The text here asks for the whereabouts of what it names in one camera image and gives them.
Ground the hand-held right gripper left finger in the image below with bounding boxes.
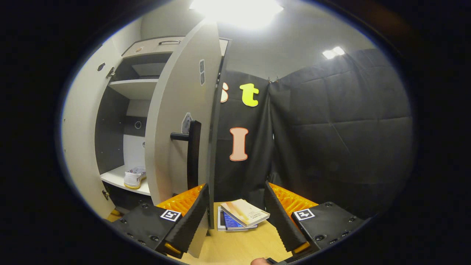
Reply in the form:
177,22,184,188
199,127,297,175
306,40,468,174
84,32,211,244
110,183,210,259

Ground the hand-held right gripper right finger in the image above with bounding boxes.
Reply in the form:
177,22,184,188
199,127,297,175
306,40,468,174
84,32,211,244
263,181,365,258

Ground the white canvas shoe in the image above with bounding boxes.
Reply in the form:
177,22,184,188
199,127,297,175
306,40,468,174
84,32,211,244
124,166,147,190

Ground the grey cabinet door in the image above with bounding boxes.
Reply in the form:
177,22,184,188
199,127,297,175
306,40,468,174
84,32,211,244
144,19,226,258
61,39,124,219

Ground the grey shoe cabinet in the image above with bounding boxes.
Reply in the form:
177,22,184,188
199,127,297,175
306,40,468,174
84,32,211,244
94,36,232,214

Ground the grey cabinet drawer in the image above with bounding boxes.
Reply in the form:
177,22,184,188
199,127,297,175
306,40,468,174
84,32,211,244
121,36,229,59

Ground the white book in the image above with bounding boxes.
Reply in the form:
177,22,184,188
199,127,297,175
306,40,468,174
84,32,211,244
217,206,258,232

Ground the tan cover book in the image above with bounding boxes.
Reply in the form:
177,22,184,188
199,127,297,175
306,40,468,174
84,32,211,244
221,199,270,228

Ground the black backdrop cloth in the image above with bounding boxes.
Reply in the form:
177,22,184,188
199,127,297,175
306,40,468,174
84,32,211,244
215,48,412,219

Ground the small ceiling light panel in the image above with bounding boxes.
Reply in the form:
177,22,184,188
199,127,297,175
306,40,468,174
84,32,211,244
322,46,346,60

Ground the large ceiling light panel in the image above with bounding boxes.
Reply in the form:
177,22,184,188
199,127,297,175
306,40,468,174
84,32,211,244
190,0,284,30

